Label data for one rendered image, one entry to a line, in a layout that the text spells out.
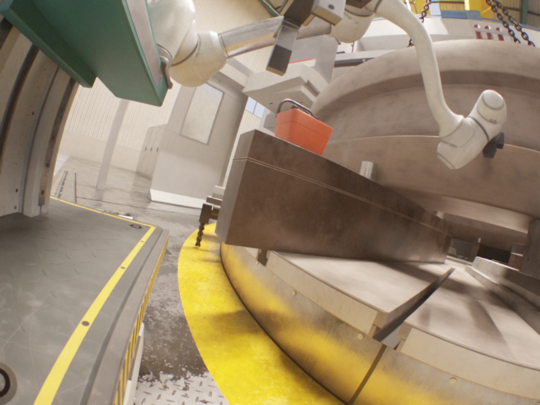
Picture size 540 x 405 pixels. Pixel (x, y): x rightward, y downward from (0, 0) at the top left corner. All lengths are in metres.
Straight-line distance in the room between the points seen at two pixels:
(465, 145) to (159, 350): 1.03
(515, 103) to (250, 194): 1.37
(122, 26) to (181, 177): 3.54
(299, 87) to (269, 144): 3.05
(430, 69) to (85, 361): 0.86
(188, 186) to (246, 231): 3.20
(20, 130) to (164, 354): 0.64
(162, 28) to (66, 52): 0.26
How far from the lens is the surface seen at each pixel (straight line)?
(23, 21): 0.42
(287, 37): 0.36
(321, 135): 0.89
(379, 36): 8.28
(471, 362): 0.57
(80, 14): 0.38
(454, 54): 1.43
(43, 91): 0.61
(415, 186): 1.12
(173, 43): 0.66
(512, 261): 2.68
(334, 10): 0.23
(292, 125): 0.82
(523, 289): 1.25
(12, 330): 0.27
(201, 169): 3.97
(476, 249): 4.70
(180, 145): 3.77
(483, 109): 0.76
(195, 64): 0.78
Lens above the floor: 0.49
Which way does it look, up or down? 1 degrees down
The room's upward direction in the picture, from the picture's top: 15 degrees clockwise
